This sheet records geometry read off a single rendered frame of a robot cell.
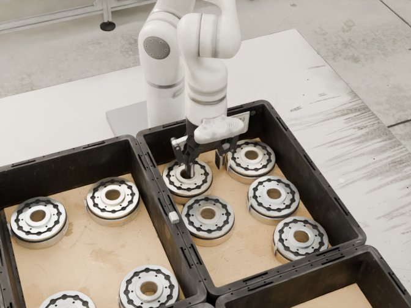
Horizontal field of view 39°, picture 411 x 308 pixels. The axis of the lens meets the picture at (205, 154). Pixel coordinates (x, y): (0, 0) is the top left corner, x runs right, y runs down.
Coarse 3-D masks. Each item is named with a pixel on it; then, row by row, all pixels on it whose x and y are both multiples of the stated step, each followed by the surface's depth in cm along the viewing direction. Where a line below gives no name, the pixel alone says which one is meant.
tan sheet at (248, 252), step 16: (208, 160) 125; (224, 160) 126; (224, 176) 122; (224, 192) 119; (240, 192) 120; (240, 208) 117; (304, 208) 117; (240, 224) 114; (256, 224) 114; (240, 240) 111; (256, 240) 111; (208, 256) 109; (224, 256) 109; (240, 256) 109; (256, 256) 109; (272, 256) 109; (224, 272) 106; (240, 272) 106; (256, 272) 107
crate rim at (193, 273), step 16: (96, 144) 114; (112, 144) 114; (32, 160) 110; (48, 160) 111; (144, 160) 111; (144, 176) 109; (160, 192) 106; (160, 208) 103; (0, 240) 98; (176, 240) 99; (0, 256) 97; (0, 272) 94; (192, 272) 95; (176, 304) 90; (192, 304) 91
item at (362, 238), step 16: (272, 112) 122; (160, 128) 117; (288, 128) 119; (144, 144) 114; (304, 160) 113; (160, 176) 109; (320, 176) 110; (176, 208) 103; (176, 224) 101; (352, 224) 102; (192, 240) 99; (352, 240) 100; (192, 256) 97; (320, 256) 98; (208, 272) 95; (272, 272) 95; (208, 288) 93; (224, 288) 93
